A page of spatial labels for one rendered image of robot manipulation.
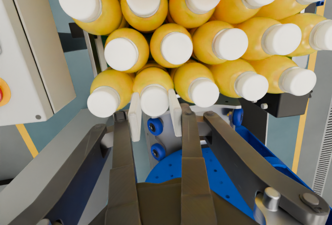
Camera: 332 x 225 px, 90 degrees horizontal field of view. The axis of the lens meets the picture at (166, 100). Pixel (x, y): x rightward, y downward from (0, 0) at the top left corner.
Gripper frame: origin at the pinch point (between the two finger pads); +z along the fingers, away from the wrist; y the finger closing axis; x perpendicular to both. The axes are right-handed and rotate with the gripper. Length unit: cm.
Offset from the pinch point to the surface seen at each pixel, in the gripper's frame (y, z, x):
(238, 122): 18.8, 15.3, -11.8
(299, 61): 42, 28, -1
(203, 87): 6.8, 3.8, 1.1
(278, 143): 118, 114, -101
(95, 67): -10.8, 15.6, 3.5
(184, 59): 4.3, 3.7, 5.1
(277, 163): 65, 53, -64
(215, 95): 8.6, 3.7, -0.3
